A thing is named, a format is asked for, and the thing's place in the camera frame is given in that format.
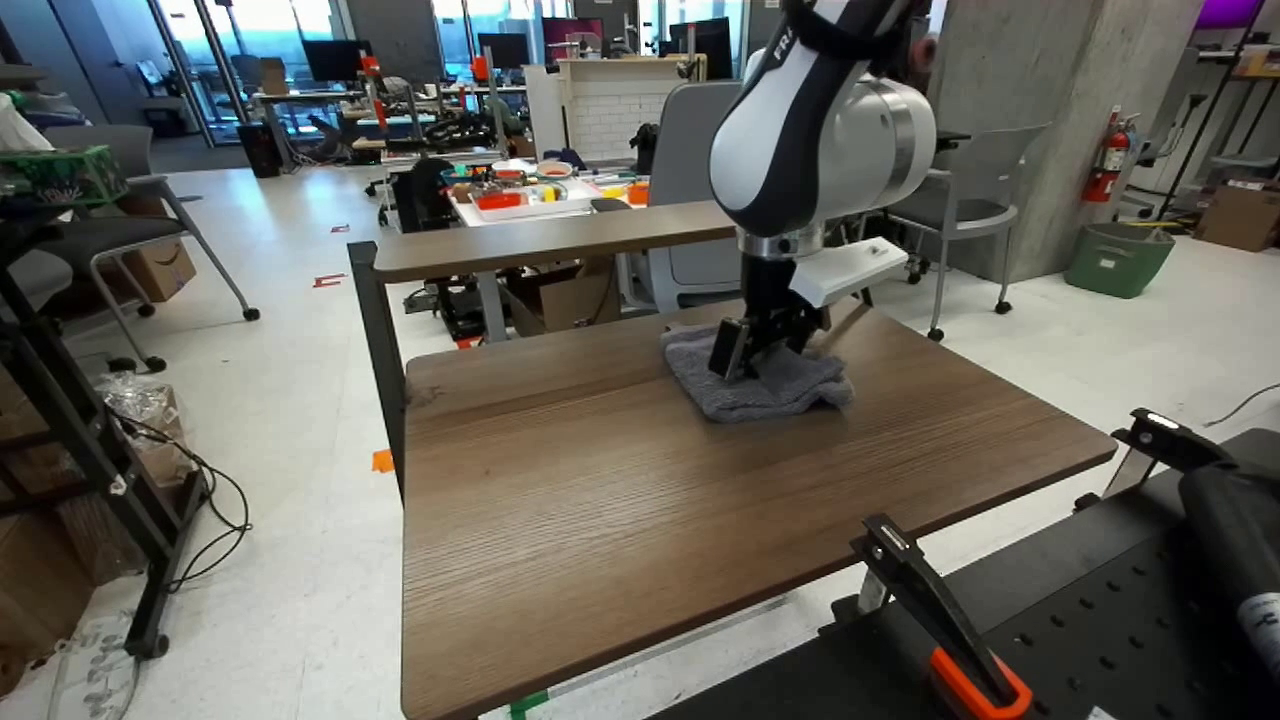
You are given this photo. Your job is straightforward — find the red fire extinguisher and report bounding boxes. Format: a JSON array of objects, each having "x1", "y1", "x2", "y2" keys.
[{"x1": 1081, "y1": 108, "x2": 1140, "y2": 212}]

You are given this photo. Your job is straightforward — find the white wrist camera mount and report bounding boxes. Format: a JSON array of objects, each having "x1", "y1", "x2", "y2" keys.
[{"x1": 783, "y1": 236, "x2": 922, "y2": 314}]

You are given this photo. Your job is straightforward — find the white table with parts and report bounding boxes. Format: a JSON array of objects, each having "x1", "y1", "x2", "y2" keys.
[{"x1": 446, "y1": 156, "x2": 657, "y2": 233}]

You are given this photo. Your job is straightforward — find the grey cloth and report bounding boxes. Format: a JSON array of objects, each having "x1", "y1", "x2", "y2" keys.
[{"x1": 662, "y1": 322, "x2": 857, "y2": 429}]

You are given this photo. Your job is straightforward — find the open cardboard box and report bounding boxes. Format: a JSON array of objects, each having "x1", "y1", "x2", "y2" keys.
[{"x1": 499, "y1": 263, "x2": 625, "y2": 340}]

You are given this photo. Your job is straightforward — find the grey chair black legs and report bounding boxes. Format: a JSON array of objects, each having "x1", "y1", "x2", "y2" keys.
[{"x1": 35, "y1": 170, "x2": 263, "y2": 380}]

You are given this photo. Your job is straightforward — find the green crate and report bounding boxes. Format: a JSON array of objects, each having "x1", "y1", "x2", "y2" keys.
[{"x1": 0, "y1": 138, "x2": 121, "y2": 206}]

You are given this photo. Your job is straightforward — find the grey chair metal legs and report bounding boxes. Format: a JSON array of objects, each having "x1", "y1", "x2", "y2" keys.
[{"x1": 885, "y1": 122, "x2": 1052, "y2": 345}]

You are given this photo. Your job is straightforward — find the long wooden raised shelf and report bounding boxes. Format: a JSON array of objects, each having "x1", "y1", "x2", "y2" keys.
[{"x1": 369, "y1": 194, "x2": 740, "y2": 286}]

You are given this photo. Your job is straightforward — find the black cylindrical device white label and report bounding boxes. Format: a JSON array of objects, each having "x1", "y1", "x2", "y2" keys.
[{"x1": 1176, "y1": 465, "x2": 1280, "y2": 673}]

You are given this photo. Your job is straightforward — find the black metal rack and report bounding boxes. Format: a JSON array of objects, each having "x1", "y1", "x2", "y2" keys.
[{"x1": 0, "y1": 221, "x2": 211, "y2": 663}]

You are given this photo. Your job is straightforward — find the black table frame post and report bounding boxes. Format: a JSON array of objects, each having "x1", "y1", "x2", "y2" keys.
[{"x1": 345, "y1": 236, "x2": 411, "y2": 503}]

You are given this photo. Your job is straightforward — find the brown cardboard box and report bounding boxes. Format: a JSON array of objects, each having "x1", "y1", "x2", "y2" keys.
[{"x1": 1192, "y1": 176, "x2": 1280, "y2": 254}]

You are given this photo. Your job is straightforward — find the black floor cable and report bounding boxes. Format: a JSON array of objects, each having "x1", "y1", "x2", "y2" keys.
[{"x1": 164, "y1": 437, "x2": 255, "y2": 591}]

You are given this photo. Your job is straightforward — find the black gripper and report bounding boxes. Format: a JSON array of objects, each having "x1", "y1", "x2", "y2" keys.
[{"x1": 705, "y1": 250, "x2": 832, "y2": 383}]

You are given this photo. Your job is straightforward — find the grey office chair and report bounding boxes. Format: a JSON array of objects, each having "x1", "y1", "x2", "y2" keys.
[{"x1": 625, "y1": 76, "x2": 747, "y2": 319}]

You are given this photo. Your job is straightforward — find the black computer monitor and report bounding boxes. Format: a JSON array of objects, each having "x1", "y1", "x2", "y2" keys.
[
  {"x1": 471, "y1": 29, "x2": 538, "y2": 80},
  {"x1": 665, "y1": 12, "x2": 736, "y2": 83},
  {"x1": 295, "y1": 34, "x2": 380, "y2": 86}
]

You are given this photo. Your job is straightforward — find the white board cabinet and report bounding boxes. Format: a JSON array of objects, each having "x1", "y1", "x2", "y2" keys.
[{"x1": 526, "y1": 52, "x2": 714, "y2": 170}]

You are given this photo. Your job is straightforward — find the small cardboard box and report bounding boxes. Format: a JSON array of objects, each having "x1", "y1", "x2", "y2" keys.
[{"x1": 118, "y1": 236, "x2": 199, "y2": 307}]

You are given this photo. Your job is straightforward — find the green plastic bin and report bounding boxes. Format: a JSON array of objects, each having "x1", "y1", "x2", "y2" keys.
[{"x1": 1062, "y1": 217, "x2": 1179, "y2": 303}]

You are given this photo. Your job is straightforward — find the crumpled plastic bag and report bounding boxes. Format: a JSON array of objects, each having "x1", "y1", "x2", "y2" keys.
[{"x1": 88, "y1": 369, "x2": 193, "y2": 449}]

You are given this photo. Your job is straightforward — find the black backpack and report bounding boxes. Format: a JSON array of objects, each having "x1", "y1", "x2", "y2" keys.
[{"x1": 389, "y1": 151, "x2": 462, "y2": 241}]

